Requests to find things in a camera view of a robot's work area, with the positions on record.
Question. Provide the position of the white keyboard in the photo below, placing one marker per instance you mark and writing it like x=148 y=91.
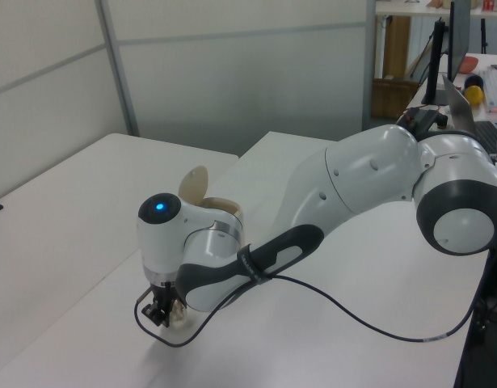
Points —
x=495 y=91

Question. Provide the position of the silver laptop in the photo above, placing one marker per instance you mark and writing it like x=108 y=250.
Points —
x=460 y=107

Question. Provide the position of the black monitor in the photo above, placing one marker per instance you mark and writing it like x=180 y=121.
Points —
x=459 y=36

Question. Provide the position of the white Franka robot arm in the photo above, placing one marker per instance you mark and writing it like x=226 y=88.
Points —
x=365 y=174

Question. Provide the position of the dark table side frame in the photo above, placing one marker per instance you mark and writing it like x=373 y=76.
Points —
x=484 y=323

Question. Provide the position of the grey partition post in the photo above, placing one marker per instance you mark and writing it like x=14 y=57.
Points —
x=119 y=68
x=369 y=64

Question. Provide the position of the white paper trash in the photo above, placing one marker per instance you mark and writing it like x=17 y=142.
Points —
x=178 y=317

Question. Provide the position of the black controller box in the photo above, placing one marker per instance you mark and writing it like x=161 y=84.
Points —
x=424 y=117

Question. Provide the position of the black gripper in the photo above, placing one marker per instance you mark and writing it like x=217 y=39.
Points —
x=164 y=294

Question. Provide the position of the red bowl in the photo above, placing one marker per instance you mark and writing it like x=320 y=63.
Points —
x=468 y=64

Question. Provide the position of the brown wooden box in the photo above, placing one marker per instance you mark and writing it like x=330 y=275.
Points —
x=387 y=99

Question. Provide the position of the yellow toy fruit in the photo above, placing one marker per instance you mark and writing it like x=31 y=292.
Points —
x=473 y=95

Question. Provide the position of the small white lidded bin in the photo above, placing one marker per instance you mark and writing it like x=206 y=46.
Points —
x=195 y=184

